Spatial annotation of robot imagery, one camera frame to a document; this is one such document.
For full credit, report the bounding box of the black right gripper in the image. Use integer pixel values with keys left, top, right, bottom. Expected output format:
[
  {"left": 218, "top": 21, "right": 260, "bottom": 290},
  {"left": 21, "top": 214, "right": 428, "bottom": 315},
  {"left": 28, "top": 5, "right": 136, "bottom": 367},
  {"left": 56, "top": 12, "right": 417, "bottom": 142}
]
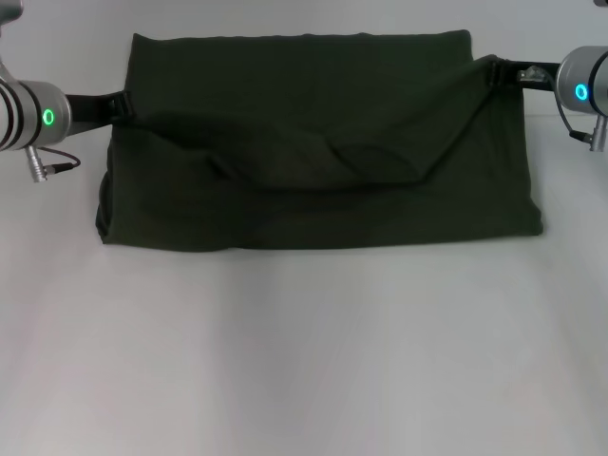
[{"left": 486, "top": 58, "right": 564, "bottom": 95}]

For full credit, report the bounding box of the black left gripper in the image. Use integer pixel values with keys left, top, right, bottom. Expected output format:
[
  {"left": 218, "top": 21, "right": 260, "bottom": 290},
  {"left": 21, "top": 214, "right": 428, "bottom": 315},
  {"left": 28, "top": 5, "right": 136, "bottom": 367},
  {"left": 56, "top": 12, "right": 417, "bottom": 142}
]
[{"left": 64, "top": 88, "right": 140, "bottom": 130}]

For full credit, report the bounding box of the dark green FREE! t-shirt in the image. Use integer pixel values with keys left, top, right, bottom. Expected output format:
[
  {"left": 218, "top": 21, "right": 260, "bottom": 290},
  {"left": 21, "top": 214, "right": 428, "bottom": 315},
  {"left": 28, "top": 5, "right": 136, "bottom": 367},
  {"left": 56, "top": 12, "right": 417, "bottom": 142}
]
[{"left": 94, "top": 28, "right": 543, "bottom": 251}]

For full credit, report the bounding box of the dark red left arm cable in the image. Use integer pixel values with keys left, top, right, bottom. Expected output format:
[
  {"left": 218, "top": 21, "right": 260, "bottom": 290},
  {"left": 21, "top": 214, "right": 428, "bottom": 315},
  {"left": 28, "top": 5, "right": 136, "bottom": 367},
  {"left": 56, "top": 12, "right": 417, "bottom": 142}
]
[{"left": 23, "top": 143, "right": 83, "bottom": 184}]

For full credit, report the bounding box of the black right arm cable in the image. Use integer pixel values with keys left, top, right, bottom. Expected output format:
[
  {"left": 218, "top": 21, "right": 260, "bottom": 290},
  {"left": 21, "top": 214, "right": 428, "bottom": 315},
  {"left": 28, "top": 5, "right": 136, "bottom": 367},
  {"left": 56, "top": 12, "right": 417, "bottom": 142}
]
[{"left": 557, "top": 99, "right": 608, "bottom": 154}]

